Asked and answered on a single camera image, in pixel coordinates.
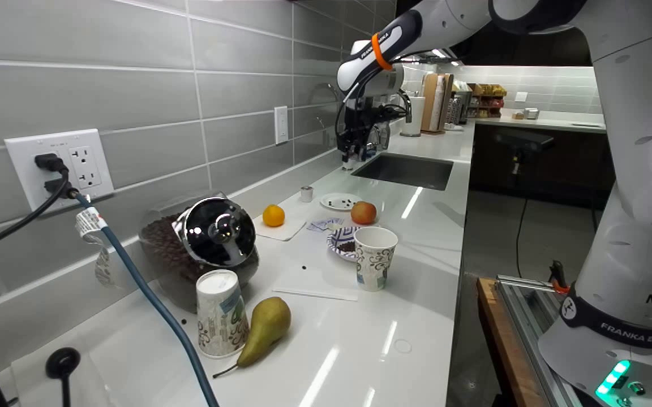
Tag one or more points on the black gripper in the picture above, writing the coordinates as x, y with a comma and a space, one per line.
375, 113

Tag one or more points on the white pod orange label lid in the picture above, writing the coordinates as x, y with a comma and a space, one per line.
355, 157

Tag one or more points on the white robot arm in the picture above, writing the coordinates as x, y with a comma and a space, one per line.
643, 226

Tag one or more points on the steel kitchen sink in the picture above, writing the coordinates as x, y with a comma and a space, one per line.
407, 173

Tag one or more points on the white plate with beans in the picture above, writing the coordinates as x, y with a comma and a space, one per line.
339, 202

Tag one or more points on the white bottle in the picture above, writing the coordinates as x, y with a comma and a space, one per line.
413, 116

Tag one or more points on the orange fruit on plate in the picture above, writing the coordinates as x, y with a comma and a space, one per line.
363, 214

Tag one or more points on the hand wipe packet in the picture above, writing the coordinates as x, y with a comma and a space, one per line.
325, 225
339, 223

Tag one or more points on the wooden block on counter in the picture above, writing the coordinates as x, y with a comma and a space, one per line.
437, 103

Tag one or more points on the blue patterned paper bowl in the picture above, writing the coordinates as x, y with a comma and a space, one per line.
340, 251

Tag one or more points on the yellow bananas bunch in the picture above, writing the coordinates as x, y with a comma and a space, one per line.
488, 92

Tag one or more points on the small white background outlet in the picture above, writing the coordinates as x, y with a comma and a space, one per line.
522, 96

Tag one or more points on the dark lower cabinet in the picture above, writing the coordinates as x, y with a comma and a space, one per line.
545, 165

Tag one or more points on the green pear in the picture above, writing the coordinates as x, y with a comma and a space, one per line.
266, 329

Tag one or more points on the wooden robot table edge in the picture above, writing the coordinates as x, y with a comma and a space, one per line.
507, 347

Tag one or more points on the black power plug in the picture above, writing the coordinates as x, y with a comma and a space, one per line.
59, 185
48, 162

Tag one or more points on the green base status light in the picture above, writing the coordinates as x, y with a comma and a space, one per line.
612, 384

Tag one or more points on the black round knob on stem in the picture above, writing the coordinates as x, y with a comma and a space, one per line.
63, 362

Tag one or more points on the white single wall outlet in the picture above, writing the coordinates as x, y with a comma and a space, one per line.
282, 124

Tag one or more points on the white double wall outlet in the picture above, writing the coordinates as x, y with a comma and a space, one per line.
85, 170

